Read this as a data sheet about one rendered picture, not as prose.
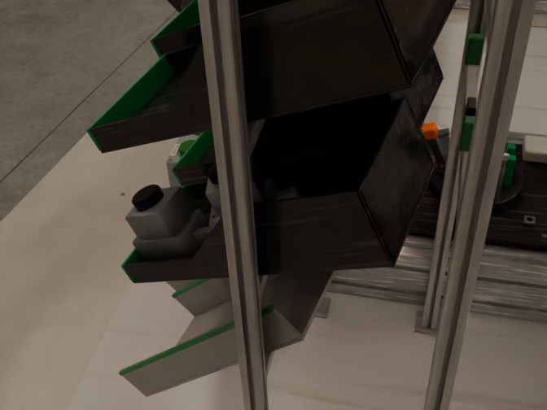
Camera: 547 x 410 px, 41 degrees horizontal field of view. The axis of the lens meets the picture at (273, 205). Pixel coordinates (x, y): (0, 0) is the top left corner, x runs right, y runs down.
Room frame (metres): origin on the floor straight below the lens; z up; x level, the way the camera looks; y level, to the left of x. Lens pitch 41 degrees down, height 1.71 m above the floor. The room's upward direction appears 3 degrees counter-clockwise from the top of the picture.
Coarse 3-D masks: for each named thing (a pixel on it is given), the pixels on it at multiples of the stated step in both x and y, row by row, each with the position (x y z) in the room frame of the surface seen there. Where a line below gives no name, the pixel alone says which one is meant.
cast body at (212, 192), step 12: (252, 156) 0.54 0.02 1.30; (216, 168) 0.52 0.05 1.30; (252, 168) 0.52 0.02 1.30; (216, 180) 0.51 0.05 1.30; (252, 180) 0.50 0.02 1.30; (264, 180) 0.53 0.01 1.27; (216, 192) 0.50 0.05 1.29; (252, 192) 0.50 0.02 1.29; (264, 192) 0.51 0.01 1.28; (276, 192) 0.52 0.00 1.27; (288, 192) 0.51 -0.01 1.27; (216, 204) 0.49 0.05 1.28; (216, 216) 0.50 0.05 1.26
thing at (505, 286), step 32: (416, 256) 0.72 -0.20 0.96; (512, 256) 0.71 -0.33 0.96; (544, 256) 0.71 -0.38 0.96; (352, 288) 0.74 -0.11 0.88; (384, 288) 0.74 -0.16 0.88; (416, 288) 0.72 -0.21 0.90; (480, 288) 0.70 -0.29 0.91; (512, 288) 0.69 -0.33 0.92; (544, 288) 0.68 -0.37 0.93; (544, 320) 0.67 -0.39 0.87
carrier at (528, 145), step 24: (528, 144) 0.93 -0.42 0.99; (504, 168) 0.80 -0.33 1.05; (528, 168) 0.89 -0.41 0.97; (432, 192) 0.85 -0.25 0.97; (504, 192) 0.82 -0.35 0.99; (528, 192) 0.84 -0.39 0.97; (432, 216) 0.79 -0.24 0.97; (504, 216) 0.79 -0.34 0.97; (504, 240) 0.74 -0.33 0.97; (528, 240) 0.73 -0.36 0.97
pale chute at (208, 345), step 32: (192, 288) 0.60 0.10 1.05; (224, 288) 0.59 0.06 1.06; (288, 288) 0.51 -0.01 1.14; (320, 288) 0.47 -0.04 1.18; (192, 320) 0.60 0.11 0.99; (224, 320) 0.54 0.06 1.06; (288, 320) 0.45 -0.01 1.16; (160, 352) 0.48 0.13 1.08; (192, 352) 0.46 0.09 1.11; (224, 352) 0.44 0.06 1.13; (160, 384) 0.48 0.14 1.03
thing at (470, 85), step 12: (492, 0) 0.48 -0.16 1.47; (492, 12) 0.46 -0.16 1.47; (468, 72) 0.64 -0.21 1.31; (468, 84) 0.62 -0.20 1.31; (468, 96) 0.60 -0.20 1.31; (264, 120) 0.47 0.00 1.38; (252, 132) 0.44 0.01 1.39; (252, 144) 0.44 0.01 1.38; (456, 216) 0.44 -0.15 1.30; (264, 276) 0.45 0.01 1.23; (264, 288) 0.44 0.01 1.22
